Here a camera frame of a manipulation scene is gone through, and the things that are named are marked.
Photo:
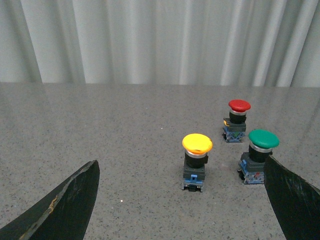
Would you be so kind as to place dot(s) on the yellow mushroom push button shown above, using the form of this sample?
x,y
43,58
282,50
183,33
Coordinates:
x,y
196,148

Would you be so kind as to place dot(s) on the white pleated curtain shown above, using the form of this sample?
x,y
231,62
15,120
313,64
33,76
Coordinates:
x,y
272,43

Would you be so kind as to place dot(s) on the red mushroom push button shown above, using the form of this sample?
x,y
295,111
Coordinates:
x,y
234,126

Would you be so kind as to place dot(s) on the green mushroom push button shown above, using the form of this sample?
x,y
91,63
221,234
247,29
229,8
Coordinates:
x,y
252,162

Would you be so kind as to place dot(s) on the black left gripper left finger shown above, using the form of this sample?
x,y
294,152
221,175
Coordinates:
x,y
63,214

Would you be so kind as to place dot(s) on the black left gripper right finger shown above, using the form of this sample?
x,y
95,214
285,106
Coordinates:
x,y
295,202

